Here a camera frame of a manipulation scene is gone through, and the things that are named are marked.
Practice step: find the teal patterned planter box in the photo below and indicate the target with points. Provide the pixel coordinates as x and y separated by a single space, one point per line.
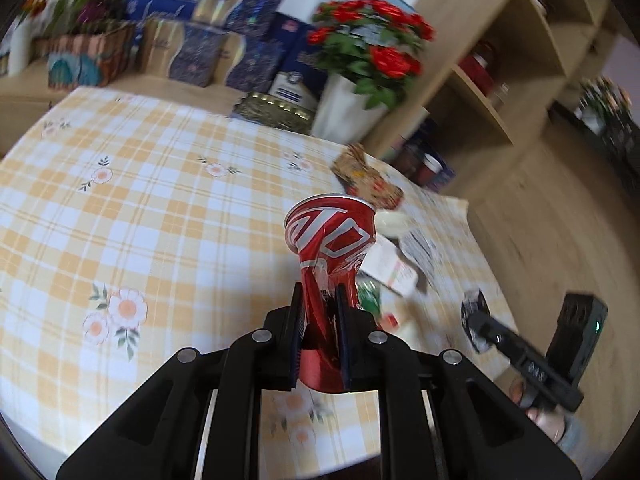
90 57

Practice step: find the crushed red can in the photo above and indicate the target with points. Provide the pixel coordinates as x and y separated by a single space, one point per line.
325 240

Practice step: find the red basket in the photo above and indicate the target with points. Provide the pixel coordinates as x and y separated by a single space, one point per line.
477 67

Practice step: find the red rose plant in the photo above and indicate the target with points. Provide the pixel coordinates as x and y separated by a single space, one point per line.
370 50

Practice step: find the green wrapper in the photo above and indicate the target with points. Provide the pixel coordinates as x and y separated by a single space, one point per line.
370 297

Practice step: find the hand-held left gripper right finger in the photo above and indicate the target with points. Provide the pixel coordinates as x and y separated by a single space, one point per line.
342 332

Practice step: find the gold tray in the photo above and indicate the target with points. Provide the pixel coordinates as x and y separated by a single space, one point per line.
275 112

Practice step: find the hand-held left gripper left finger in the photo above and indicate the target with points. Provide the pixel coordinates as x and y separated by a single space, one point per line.
297 332

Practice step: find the person's right forearm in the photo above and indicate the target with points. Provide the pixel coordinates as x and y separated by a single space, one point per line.
580 440

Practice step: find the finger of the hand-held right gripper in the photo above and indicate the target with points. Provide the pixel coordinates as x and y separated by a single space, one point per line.
500 336

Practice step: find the white round lid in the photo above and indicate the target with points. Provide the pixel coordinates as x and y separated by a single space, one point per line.
391 222

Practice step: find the purple box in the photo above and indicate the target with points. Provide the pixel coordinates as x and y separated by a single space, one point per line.
446 177

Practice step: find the white vase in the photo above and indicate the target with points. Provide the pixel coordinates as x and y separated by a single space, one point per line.
21 50

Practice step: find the blue white emblem box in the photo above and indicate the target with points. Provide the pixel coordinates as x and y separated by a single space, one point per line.
292 90

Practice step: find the flat blue box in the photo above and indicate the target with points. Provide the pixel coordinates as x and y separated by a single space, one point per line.
155 7

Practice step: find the glass bottle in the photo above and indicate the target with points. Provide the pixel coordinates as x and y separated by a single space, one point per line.
501 96

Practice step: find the brown snack wrapper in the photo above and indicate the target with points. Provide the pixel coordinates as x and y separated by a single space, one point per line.
365 180

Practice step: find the yellow plaid floral tablecloth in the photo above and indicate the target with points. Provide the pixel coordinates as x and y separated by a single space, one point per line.
150 220

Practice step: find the white flower pot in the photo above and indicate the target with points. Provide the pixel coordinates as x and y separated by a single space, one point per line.
345 110

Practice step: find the red paper cup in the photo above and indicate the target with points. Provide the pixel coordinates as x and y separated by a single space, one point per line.
430 169

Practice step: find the white card packet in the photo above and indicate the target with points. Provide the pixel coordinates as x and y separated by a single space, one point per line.
387 262

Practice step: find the dark blue box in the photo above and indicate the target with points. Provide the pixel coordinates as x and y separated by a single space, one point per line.
295 42

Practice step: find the wooden shelf unit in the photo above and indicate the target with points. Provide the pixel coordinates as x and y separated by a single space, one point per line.
500 125

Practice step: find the person's right hand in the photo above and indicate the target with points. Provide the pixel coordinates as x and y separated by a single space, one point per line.
542 410

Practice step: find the crumpled silver foil wrapper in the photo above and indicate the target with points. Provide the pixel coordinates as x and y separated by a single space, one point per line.
422 250

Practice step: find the small potted plant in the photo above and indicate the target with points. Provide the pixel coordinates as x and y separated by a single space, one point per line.
607 105

